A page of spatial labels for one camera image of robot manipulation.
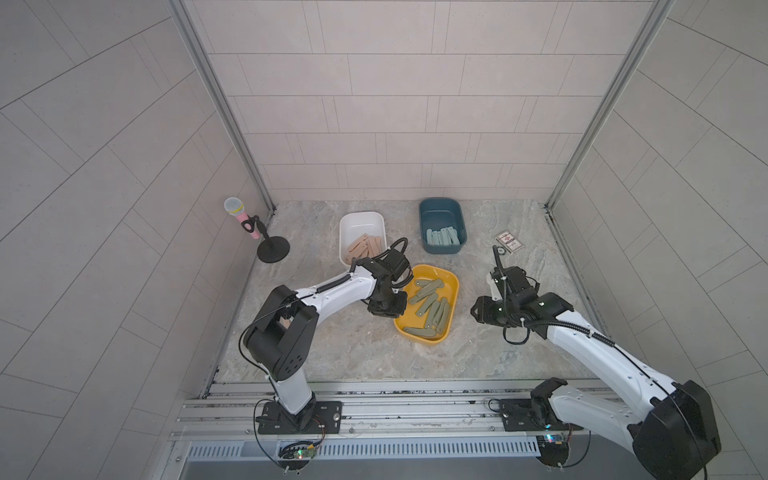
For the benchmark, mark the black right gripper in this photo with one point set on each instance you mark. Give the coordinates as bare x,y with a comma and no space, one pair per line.
481,311

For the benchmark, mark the olive knife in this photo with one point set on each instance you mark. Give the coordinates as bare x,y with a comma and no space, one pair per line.
421,332
426,304
444,317
426,290

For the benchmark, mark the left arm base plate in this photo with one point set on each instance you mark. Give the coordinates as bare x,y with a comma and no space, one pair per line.
316,418

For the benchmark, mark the yellow storage box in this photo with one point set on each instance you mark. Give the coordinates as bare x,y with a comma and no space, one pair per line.
423,274

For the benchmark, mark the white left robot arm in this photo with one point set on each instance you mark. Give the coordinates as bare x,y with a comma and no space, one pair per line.
279,338

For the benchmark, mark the white storage box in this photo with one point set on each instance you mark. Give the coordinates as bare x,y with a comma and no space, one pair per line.
353,225

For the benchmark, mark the black microphone stand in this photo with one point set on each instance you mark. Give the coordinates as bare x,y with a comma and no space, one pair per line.
272,249

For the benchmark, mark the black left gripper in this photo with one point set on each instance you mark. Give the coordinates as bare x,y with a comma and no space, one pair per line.
396,310

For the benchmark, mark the dark teal storage box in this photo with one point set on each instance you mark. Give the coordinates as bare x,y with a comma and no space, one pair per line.
440,212

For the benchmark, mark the pink toy microphone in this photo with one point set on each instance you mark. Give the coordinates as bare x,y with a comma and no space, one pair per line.
235,207

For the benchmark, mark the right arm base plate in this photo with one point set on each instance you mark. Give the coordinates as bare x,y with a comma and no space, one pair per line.
518,415

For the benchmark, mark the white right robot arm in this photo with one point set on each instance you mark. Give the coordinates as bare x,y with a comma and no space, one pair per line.
670,427

